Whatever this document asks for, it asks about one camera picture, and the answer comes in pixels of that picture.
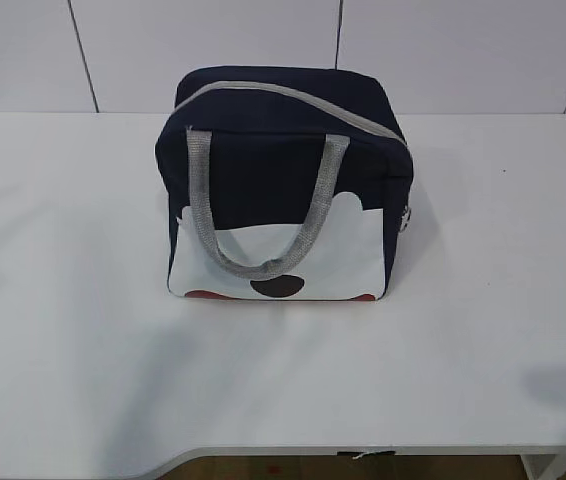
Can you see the navy blue lunch bag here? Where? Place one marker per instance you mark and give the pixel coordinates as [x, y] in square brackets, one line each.
[283, 183]

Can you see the black tape on table edge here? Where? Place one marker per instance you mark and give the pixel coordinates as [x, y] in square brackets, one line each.
[357, 455]

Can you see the white right table leg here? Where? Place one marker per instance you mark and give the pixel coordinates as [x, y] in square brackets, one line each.
[544, 466]

